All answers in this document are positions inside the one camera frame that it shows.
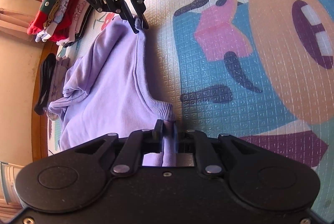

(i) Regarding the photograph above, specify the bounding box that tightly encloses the cartoon foam play mat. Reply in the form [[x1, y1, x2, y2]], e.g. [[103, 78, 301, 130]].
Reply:
[[46, 0, 334, 222]]

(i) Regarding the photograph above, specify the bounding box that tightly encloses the white floral folded garment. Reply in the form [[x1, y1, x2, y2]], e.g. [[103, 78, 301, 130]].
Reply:
[[46, 56, 70, 121]]

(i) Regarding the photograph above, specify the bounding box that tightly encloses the purple sweatshirt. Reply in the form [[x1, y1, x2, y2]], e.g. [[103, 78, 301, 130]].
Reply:
[[48, 17, 175, 151]]

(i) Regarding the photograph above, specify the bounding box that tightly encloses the black folded garment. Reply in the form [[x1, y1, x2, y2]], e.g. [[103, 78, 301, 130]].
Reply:
[[33, 53, 57, 116]]

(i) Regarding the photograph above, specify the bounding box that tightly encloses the striped folded garment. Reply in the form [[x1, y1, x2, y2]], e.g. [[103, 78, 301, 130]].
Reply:
[[63, 6, 94, 48]]

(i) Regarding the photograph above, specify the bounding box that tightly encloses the pink folded garment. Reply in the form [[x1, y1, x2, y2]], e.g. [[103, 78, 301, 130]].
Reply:
[[57, 0, 90, 45]]

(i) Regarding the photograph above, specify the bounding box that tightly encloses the red folded sweater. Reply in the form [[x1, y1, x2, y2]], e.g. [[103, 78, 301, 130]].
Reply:
[[27, 0, 79, 42]]

